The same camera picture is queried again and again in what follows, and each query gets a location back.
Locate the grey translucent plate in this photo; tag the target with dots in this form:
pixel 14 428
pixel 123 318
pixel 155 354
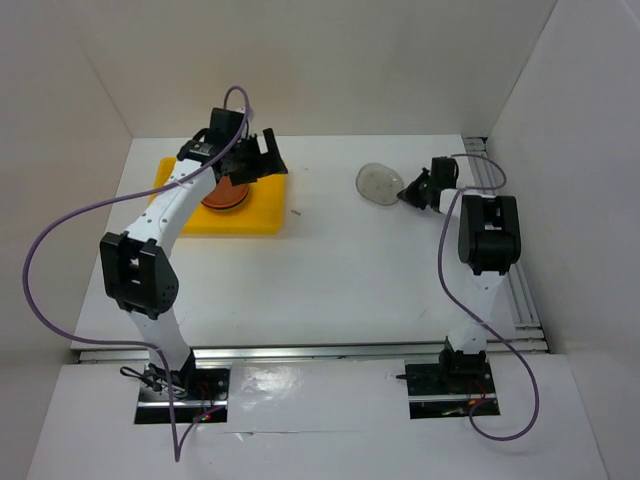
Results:
pixel 379 184
pixel 226 196

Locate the green plate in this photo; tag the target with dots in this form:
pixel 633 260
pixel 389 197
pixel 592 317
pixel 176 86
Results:
pixel 235 209

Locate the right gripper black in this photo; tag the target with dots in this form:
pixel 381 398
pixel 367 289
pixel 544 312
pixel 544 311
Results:
pixel 409 194

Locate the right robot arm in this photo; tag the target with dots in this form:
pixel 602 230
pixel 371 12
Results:
pixel 465 347

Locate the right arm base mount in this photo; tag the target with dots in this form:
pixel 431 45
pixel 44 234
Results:
pixel 431 395

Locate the yellow plastic bin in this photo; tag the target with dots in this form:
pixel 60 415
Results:
pixel 261 215

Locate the aluminium rail front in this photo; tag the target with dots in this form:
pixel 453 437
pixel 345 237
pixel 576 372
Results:
pixel 278 354

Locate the aluminium rail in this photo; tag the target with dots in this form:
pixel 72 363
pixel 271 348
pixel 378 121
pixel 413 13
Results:
pixel 278 354
pixel 514 315

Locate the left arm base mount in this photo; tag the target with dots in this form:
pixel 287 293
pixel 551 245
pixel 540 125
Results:
pixel 205 398

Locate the aluminium rail right side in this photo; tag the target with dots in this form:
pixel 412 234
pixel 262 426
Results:
pixel 514 315

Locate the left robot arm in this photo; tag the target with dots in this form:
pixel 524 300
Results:
pixel 136 266

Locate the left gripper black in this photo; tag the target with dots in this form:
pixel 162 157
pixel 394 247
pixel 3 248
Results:
pixel 274 163

